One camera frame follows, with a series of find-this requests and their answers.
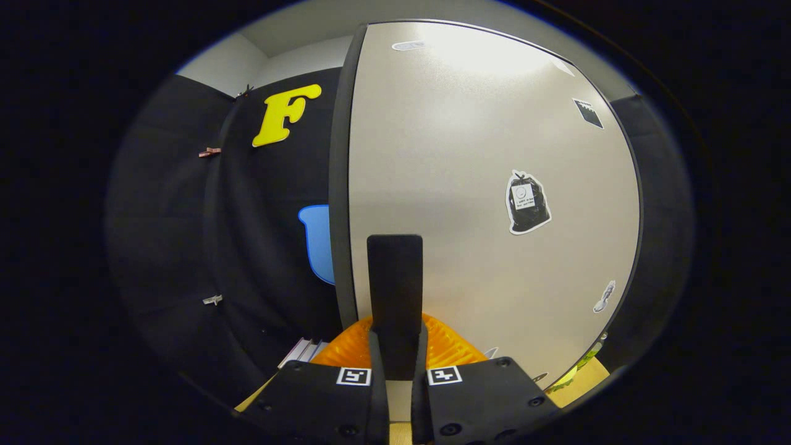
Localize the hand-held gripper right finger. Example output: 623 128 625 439
411 314 560 445

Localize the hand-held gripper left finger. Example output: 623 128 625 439
244 315 391 445

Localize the black door handle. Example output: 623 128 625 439
366 234 425 381

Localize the grey shoe cabinet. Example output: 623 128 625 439
328 20 645 396

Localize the white book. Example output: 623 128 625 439
278 337 316 370

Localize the green drink bottle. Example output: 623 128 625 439
547 349 603 393

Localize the black backdrop cloth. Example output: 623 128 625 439
106 68 696 402

